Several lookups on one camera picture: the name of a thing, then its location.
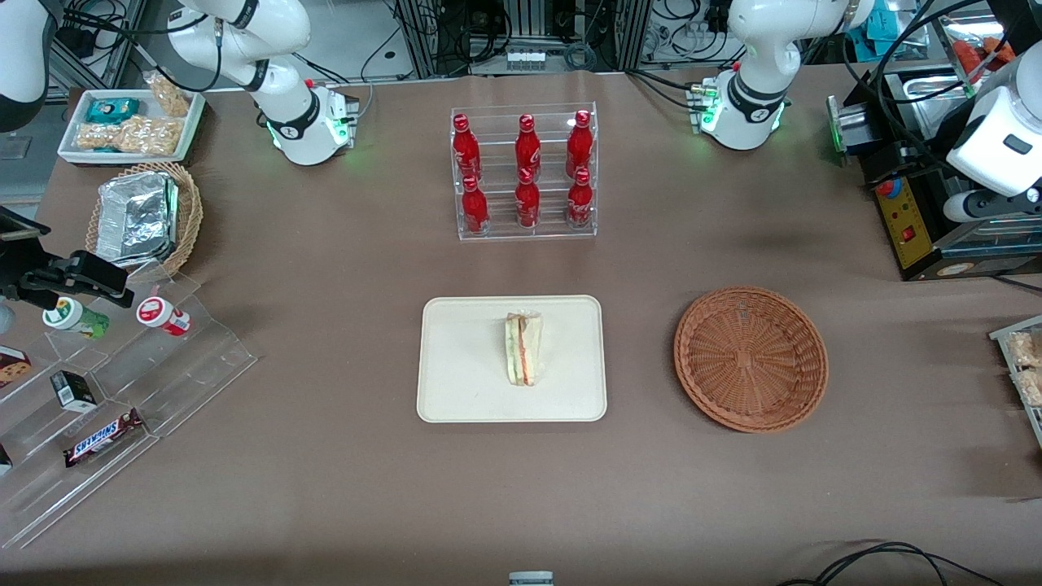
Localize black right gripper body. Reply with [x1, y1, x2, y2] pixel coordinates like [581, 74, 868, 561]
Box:
[0, 251, 84, 309]

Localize triangle sandwich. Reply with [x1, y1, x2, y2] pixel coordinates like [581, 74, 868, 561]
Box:
[503, 312, 545, 387]

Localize light tan wicker basket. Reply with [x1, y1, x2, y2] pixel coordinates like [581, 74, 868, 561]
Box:
[85, 161, 204, 283]

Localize white rectangular snack tray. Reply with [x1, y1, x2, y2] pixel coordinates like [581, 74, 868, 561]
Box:
[57, 88, 207, 166]

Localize brown round wicker basket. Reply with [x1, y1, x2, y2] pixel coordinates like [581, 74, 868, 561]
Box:
[673, 286, 830, 434]

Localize grey edge tray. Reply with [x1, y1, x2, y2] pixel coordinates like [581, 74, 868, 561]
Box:
[989, 316, 1042, 448]

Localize beige rectangular plastic tray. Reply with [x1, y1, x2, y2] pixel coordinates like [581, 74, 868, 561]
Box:
[416, 295, 608, 424]

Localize silver foil container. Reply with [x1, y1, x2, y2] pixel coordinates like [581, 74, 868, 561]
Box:
[95, 171, 180, 268]

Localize silver metal box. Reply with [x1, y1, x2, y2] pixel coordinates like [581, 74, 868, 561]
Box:
[826, 94, 865, 155]

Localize black food warmer appliance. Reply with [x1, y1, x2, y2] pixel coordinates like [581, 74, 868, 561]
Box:
[855, 12, 1042, 282]

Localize brown cookie box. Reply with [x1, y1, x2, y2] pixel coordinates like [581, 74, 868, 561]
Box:
[0, 346, 33, 389]

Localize small black carton box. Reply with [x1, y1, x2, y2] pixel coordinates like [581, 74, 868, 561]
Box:
[50, 370, 98, 413]

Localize clear acrylic stepped display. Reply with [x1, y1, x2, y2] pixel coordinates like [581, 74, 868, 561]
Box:
[0, 273, 259, 550]

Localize red orange food pieces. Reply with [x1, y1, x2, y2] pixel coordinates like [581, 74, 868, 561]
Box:
[952, 34, 1018, 74]

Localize large clear peanut bag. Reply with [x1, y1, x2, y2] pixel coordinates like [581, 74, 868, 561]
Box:
[73, 116, 184, 156]

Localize brown Snickers bar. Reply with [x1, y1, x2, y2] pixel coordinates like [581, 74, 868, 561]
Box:
[63, 409, 145, 469]

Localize teal snack packet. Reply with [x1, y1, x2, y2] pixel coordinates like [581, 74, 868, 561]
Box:
[85, 98, 141, 125]

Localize small clear snack bag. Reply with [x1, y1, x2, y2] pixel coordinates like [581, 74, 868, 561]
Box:
[145, 72, 192, 117]

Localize red cola bottle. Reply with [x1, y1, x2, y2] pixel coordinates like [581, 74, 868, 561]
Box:
[462, 175, 490, 237]
[566, 110, 594, 176]
[514, 114, 542, 176]
[452, 114, 483, 181]
[567, 167, 594, 230]
[515, 168, 541, 230]

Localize clear acrylic bottle rack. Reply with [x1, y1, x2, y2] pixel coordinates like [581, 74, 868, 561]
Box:
[450, 102, 599, 242]

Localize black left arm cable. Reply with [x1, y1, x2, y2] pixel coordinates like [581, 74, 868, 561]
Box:
[838, 0, 990, 164]

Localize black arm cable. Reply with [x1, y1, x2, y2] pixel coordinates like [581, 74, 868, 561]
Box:
[838, 0, 990, 164]
[61, 0, 225, 93]

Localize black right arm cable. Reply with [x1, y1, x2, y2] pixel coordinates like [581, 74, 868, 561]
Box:
[61, 0, 225, 93]

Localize black floor cable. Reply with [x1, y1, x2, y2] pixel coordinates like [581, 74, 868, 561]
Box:
[773, 541, 1006, 586]

